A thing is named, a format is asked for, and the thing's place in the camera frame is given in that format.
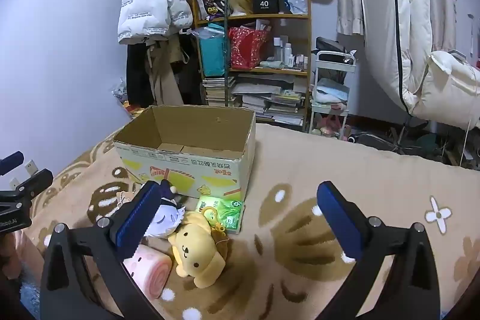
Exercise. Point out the row of cosmetic bottles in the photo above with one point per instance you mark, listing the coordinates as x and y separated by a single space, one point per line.
288 54

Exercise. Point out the red gift bag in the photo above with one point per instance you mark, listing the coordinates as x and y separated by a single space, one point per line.
243 50

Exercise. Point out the stack of old books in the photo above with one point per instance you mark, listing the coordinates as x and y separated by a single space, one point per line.
217 91

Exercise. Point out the green tissue packet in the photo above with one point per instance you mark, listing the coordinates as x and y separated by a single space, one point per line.
230 215

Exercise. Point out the clear plastic bag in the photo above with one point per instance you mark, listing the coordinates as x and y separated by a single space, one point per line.
120 93

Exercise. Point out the beige trench coat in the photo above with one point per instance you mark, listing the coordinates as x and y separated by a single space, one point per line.
165 80

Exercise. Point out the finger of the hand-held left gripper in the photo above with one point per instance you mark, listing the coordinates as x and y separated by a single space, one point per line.
11 161
35 182

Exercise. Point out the teal bag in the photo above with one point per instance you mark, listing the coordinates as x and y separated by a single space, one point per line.
212 57

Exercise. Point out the green pole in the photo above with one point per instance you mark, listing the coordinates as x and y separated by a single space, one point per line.
226 42

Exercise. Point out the wooden shelf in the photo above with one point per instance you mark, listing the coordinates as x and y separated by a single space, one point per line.
270 16

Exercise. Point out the white-haired purple plush doll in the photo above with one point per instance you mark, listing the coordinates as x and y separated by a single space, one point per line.
167 220

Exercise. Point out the metal chair base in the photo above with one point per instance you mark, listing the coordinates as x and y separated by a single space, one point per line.
375 140

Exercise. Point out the printed cardboard box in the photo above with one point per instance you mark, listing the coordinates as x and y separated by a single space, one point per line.
210 170

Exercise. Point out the pile of books and magazines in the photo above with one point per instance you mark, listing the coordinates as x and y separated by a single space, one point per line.
262 102

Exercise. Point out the light green cloth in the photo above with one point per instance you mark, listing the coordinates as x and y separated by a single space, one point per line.
272 64

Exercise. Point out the folded clothes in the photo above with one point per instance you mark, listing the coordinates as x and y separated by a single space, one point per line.
330 89

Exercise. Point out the long white puffer coat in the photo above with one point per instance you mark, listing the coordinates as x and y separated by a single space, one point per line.
382 24

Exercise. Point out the yellow dog plush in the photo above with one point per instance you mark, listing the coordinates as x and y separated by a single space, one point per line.
195 248

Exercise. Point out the person's left hand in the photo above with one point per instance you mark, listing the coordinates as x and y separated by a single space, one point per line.
18 256

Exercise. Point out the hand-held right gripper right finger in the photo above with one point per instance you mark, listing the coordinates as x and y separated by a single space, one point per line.
339 222

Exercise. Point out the white trolley cart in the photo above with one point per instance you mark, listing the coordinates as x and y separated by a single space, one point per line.
326 54

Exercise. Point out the pile of small plush toys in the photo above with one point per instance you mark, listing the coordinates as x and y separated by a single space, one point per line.
330 123

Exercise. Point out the pink roll cake plush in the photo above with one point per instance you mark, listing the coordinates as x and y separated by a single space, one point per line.
150 271

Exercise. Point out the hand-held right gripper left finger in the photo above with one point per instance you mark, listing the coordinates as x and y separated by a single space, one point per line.
138 218

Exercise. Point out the black coat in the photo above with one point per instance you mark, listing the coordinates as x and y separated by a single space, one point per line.
137 76

